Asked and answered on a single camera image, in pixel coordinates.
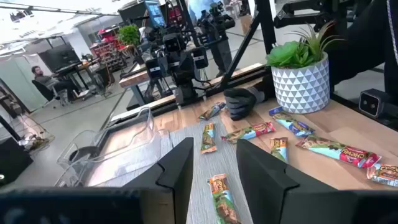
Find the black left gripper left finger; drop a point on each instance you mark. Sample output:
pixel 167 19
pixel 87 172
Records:
pixel 174 180

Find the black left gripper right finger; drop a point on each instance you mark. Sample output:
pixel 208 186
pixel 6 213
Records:
pixel 267 193

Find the red chewy granola bar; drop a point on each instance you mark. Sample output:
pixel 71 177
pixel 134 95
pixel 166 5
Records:
pixel 248 132
pixel 339 151

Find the black background robot arm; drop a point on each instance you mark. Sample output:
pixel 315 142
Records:
pixel 222 46

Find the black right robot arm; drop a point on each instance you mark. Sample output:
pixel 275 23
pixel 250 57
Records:
pixel 183 71

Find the blue chewy granola bar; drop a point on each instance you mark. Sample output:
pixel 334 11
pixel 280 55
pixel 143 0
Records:
pixel 290 123
pixel 213 110

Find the clear plastic bin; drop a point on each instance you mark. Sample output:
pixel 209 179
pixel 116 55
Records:
pixel 109 140
pixel 124 168

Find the person's gloved hand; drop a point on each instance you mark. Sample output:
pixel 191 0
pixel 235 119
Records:
pixel 241 102

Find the white triangle pattern plant pot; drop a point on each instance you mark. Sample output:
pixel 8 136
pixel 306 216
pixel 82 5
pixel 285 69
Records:
pixel 301 87

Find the green artificial succulent plant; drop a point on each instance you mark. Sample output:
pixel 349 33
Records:
pixel 289 54

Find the red parts shelf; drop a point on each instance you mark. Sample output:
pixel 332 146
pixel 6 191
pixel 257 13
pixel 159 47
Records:
pixel 107 53

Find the green leafy potted plant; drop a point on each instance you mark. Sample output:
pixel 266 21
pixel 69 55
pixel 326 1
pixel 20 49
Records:
pixel 129 35

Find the black office chair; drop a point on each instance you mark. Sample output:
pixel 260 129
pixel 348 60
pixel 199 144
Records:
pixel 43 90

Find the person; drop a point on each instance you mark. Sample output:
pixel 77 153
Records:
pixel 367 37
pixel 46 81

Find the blue lit screen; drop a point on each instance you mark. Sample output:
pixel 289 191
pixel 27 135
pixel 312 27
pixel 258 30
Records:
pixel 155 14

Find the black monitor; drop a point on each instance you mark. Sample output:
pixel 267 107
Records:
pixel 59 57

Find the black rig frame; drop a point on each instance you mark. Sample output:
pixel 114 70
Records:
pixel 236 62

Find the small black table camera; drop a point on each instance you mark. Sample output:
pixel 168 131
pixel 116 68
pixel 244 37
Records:
pixel 371 103

